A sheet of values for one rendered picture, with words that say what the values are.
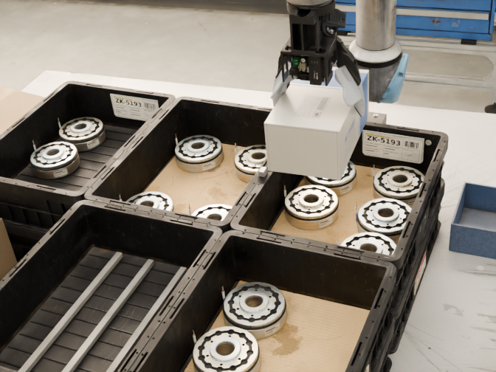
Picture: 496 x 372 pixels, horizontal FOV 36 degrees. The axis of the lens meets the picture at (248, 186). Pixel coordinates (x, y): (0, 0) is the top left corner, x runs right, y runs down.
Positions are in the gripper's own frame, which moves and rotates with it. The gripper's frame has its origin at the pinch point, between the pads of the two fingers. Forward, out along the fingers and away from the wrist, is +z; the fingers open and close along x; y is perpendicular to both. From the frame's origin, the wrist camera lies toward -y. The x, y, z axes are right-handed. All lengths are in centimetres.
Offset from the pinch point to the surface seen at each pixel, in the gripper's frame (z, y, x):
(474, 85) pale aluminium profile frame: 101, -195, 10
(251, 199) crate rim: 19.1, 2.2, -12.8
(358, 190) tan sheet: 28.1, -16.5, 2.5
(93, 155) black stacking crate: 28, -16, -58
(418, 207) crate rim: 18.0, -1.1, 16.7
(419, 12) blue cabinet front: 69, -195, -14
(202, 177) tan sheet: 28.1, -13.7, -30.2
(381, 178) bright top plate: 25.3, -17.6, 7.0
